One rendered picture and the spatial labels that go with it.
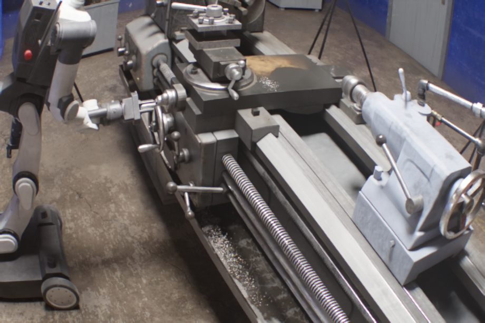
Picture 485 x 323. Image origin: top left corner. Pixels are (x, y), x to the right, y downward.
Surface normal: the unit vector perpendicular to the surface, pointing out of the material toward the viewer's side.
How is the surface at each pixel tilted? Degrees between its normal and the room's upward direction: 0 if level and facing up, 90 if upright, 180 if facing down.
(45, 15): 95
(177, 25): 90
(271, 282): 0
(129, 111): 51
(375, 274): 36
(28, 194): 90
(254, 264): 0
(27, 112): 90
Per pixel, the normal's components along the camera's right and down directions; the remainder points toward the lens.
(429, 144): 0.07, -0.83
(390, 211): -0.77, -0.25
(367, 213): -0.92, 0.16
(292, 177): -0.48, -0.58
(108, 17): 0.47, 0.52
